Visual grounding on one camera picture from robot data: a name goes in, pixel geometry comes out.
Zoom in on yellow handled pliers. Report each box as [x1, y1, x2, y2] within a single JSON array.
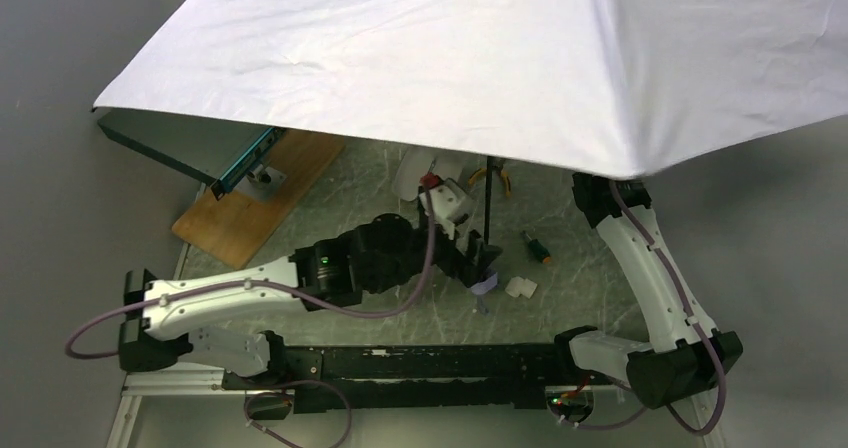
[[467, 158, 512, 198]]

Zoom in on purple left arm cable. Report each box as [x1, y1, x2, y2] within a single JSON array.
[[64, 189, 439, 448]]

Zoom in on dark network switch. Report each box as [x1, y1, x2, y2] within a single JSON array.
[[97, 108, 286, 199]]

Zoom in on green handled screwdriver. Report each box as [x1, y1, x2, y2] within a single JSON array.
[[521, 231, 552, 264]]

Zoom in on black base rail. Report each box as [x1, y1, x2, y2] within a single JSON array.
[[221, 343, 610, 414]]

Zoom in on wooden board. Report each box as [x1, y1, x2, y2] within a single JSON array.
[[172, 130, 345, 270]]

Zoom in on metal switch stand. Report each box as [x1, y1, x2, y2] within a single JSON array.
[[239, 163, 287, 202]]

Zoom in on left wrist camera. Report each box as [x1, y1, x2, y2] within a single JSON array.
[[418, 173, 473, 241]]

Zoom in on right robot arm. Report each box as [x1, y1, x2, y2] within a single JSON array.
[[554, 173, 743, 409]]

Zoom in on purple umbrella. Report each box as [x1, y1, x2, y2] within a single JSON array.
[[94, 0, 847, 179]]

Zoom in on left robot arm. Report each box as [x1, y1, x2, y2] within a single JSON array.
[[118, 213, 503, 378]]

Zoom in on white pipe elbow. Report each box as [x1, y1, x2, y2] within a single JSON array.
[[504, 277, 538, 299]]

